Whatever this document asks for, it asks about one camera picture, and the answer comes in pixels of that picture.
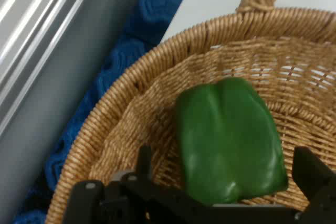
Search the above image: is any woven wicker basket with handles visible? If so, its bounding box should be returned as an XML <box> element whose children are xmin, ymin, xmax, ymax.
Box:
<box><xmin>45</xmin><ymin>0</ymin><xmax>336</xmax><ymax>224</ymax></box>

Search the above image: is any horizontal aluminium frame rail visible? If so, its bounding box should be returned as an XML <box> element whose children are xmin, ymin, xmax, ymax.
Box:
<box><xmin>0</xmin><ymin>0</ymin><xmax>154</xmax><ymax>224</ymax></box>

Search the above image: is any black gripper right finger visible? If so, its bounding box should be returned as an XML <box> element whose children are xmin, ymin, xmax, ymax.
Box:
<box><xmin>292</xmin><ymin>146</ymin><xmax>336</xmax><ymax>224</ymax></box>

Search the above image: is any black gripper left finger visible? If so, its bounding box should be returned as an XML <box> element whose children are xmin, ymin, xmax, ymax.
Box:
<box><xmin>64</xmin><ymin>145</ymin><xmax>195</xmax><ymax>224</ymax></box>

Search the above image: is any green bell pepper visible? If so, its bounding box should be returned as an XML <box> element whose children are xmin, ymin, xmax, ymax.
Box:
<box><xmin>174</xmin><ymin>77</ymin><xmax>289</xmax><ymax>206</ymax></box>

